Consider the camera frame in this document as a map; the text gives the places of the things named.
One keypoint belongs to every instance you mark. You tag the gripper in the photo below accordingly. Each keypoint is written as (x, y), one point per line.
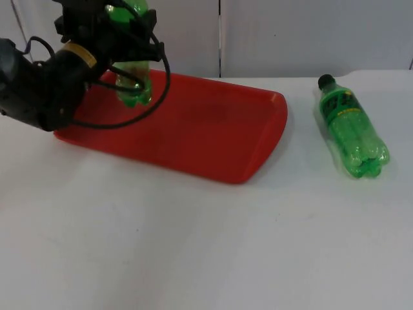
(124, 43)

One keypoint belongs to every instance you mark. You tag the green plastic bottle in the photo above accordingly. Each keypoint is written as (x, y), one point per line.
(351, 129)
(135, 87)

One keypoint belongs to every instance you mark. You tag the red tray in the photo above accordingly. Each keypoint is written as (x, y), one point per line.
(200, 135)

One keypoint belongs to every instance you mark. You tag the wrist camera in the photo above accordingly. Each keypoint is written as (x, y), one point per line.
(77, 19)

